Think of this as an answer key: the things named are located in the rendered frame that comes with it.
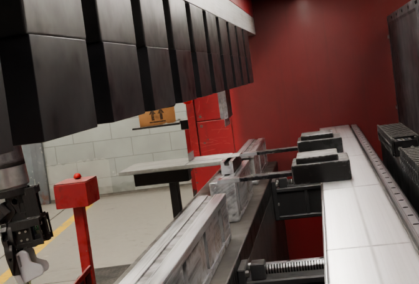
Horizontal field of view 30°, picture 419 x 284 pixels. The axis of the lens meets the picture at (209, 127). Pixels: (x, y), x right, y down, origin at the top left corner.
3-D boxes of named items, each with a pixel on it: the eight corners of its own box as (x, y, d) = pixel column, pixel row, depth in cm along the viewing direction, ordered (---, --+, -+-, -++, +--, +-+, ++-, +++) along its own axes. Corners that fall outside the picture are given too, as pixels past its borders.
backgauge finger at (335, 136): (242, 158, 207) (240, 139, 206) (341, 147, 203) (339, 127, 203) (238, 164, 195) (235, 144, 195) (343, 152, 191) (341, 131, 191)
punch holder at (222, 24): (200, 92, 191) (191, 25, 190) (234, 88, 190) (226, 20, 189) (190, 94, 177) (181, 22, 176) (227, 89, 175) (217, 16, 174)
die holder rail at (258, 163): (251, 165, 282) (248, 139, 281) (268, 163, 281) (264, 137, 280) (237, 187, 233) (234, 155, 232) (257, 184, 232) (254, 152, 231)
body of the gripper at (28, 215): (44, 247, 150) (30, 186, 149) (1, 256, 151) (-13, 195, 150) (55, 239, 158) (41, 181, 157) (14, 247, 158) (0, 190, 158)
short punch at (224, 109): (226, 124, 206) (221, 88, 206) (233, 123, 206) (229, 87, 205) (221, 127, 196) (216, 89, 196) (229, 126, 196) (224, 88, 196)
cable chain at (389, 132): (378, 139, 194) (376, 124, 194) (401, 137, 193) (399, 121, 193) (392, 157, 158) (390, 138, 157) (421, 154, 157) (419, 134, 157)
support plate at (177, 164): (134, 167, 215) (134, 163, 215) (229, 156, 211) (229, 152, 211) (118, 176, 197) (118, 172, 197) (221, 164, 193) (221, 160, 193)
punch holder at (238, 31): (219, 87, 231) (212, 32, 230) (248, 83, 230) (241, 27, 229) (213, 89, 216) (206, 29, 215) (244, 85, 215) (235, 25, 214)
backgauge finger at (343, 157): (222, 184, 162) (219, 160, 161) (349, 170, 158) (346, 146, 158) (215, 194, 150) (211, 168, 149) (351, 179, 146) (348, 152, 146)
